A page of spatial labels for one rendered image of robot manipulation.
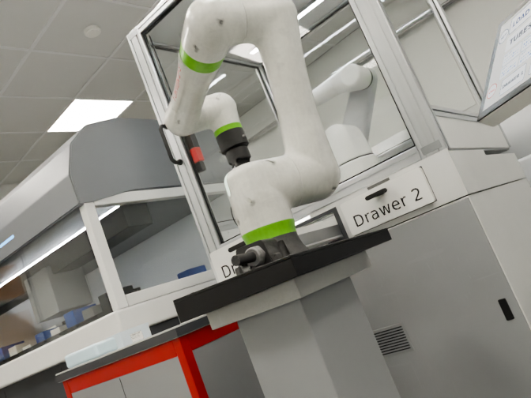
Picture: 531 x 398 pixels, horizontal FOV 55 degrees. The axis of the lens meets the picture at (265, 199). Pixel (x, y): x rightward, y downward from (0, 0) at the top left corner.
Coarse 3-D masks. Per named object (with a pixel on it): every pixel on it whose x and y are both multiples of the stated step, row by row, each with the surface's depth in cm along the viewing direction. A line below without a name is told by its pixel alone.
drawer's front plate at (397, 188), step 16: (400, 176) 154; (416, 176) 151; (368, 192) 161; (400, 192) 155; (416, 192) 152; (432, 192) 150; (352, 208) 164; (368, 208) 161; (400, 208) 155; (416, 208) 153; (352, 224) 165; (368, 224) 162
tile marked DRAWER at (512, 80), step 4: (524, 64) 120; (520, 68) 121; (524, 68) 119; (516, 72) 122; (520, 72) 120; (524, 72) 118; (508, 76) 125; (512, 76) 123; (516, 76) 121; (520, 76) 119; (504, 80) 127; (508, 80) 124; (512, 80) 122; (516, 80) 121; (520, 80) 119; (504, 84) 126; (508, 84) 124; (512, 84) 122; (500, 88) 127; (504, 88) 125; (508, 88) 123; (500, 92) 126; (504, 92) 124
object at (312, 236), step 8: (312, 224) 159; (320, 224) 162; (328, 224) 166; (336, 224) 169; (304, 232) 153; (312, 232) 156; (320, 232) 160; (328, 232) 163; (336, 232) 167; (304, 240) 151; (312, 240) 154; (320, 240) 158; (328, 240) 163; (312, 248) 173
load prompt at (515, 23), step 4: (524, 8) 130; (528, 8) 128; (520, 12) 132; (524, 12) 129; (528, 12) 127; (516, 16) 133; (520, 16) 131; (524, 16) 129; (528, 16) 126; (512, 20) 135; (516, 20) 132; (520, 20) 130; (524, 20) 128; (512, 24) 134; (516, 24) 131; (520, 24) 129; (512, 28) 133
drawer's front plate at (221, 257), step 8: (240, 240) 151; (224, 248) 155; (216, 256) 157; (224, 256) 155; (232, 256) 153; (216, 264) 157; (224, 264) 155; (216, 272) 158; (224, 272) 156; (232, 272) 154
